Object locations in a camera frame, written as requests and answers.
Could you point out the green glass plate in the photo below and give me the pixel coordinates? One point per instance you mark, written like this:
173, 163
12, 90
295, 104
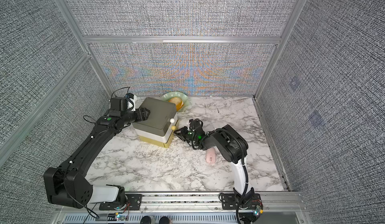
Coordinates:
184, 97

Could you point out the bread roll on plate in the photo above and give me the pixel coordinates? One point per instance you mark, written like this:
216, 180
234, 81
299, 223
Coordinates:
178, 102

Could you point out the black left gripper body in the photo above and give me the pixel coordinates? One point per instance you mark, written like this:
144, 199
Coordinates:
140, 116

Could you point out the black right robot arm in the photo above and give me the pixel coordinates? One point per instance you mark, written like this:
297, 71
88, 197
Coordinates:
231, 145

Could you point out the pink computer mouse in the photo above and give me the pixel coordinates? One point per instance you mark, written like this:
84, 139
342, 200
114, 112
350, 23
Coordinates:
211, 155

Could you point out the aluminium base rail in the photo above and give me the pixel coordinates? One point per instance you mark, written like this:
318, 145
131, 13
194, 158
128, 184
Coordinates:
194, 208

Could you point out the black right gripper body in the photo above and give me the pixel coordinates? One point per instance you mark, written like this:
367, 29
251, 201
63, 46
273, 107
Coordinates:
186, 135

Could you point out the three-drawer storage cabinet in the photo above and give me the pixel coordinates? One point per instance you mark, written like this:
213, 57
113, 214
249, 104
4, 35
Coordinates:
158, 129

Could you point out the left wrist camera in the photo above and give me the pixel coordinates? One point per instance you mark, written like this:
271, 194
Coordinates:
131, 101

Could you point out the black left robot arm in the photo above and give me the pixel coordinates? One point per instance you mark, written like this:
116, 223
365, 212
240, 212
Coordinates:
66, 185

